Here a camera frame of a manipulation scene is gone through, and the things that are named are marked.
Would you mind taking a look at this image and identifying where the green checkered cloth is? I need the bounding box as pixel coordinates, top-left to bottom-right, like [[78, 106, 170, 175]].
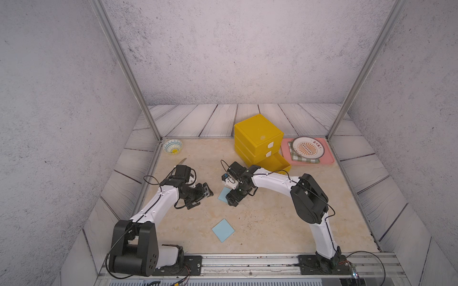
[[287, 142, 320, 163]]

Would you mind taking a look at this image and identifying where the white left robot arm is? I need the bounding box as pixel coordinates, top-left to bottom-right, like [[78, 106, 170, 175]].
[[105, 179, 213, 276]]

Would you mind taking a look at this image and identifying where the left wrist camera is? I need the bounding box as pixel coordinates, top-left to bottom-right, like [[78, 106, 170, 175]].
[[174, 164, 196, 185]]

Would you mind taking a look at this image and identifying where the yellow bottom drawer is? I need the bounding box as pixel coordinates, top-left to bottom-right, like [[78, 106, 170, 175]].
[[256, 153, 291, 172]]

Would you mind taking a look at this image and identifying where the front aluminium rail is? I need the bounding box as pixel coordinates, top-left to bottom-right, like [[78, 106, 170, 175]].
[[95, 251, 410, 286]]

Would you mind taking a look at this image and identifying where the blue patterned small bowl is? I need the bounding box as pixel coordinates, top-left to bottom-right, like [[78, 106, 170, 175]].
[[162, 139, 183, 154]]

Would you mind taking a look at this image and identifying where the yellow plastic drawer cabinet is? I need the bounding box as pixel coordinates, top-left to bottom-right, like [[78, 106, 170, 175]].
[[234, 114, 284, 166]]

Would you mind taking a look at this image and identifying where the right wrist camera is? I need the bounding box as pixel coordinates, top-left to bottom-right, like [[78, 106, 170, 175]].
[[220, 160, 247, 189]]

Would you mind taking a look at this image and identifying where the white orange patterned plate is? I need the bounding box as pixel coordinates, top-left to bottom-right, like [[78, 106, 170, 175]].
[[292, 137, 324, 160]]

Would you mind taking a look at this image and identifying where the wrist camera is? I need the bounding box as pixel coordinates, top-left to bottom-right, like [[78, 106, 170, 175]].
[[174, 164, 196, 185], [220, 160, 247, 189]]

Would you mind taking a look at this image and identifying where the thin wooden stick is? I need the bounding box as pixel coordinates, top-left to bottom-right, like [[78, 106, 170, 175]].
[[177, 157, 187, 165]]

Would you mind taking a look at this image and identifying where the left aluminium frame post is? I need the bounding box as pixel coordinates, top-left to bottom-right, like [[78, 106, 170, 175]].
[[90, 0, 162, 141]]

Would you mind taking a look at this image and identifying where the blue sticky note pad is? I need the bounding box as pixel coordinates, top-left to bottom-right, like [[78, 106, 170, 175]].
[[212, 219, 235, 243], [218, 187, 231, 204]]

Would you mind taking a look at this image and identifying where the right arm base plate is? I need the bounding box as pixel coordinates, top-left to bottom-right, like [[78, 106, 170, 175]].
[[297, 255, 353, 276]]

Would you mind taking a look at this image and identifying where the right aluminium frame post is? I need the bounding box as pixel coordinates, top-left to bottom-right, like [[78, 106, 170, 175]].
[[326, 0, 407, 142]]

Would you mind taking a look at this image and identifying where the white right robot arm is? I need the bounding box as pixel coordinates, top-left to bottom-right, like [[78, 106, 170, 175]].
[[221, 162, 341, 261]]

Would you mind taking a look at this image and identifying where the pink plastic tray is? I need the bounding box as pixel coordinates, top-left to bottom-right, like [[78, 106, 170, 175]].
[[281, 138, 335, 166]]

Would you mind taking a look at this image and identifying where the aluminium frame post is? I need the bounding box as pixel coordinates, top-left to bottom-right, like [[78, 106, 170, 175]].
[[90, 0, 162, 141], [326, 0, 407, 142]]

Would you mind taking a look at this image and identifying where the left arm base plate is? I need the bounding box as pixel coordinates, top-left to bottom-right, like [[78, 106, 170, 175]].
[[153, 255, 203, 276]]

